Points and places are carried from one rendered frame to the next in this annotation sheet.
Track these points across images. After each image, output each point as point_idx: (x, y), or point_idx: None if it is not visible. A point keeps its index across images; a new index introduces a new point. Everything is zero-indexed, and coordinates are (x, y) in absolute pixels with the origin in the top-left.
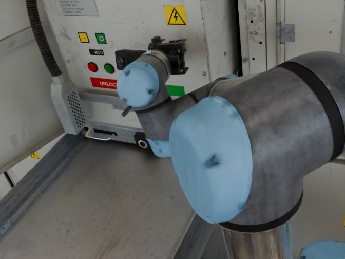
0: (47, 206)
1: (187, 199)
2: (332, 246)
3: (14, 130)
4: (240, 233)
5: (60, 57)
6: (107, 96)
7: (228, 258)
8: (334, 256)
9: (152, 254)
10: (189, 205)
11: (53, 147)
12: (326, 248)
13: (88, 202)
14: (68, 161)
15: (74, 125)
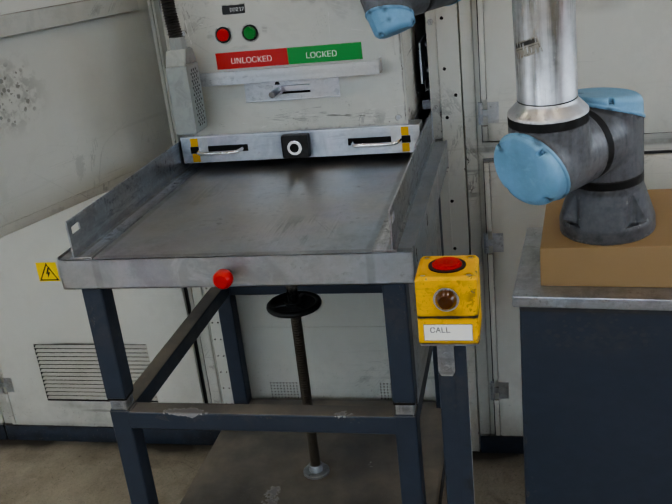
0: (169, 215)
1: (380, 184)
2: (596, 88)
3: (82, 148)
4: None
5: (147, 55)
6: (247, 71)
7: (518, 8)
8: (601, 90)
9: (358, 217)
10: (386, 187)
11: (155, 159)
12: (590, 89)
13: (234, 205)
14: (176, 186)
15: (195, 117)
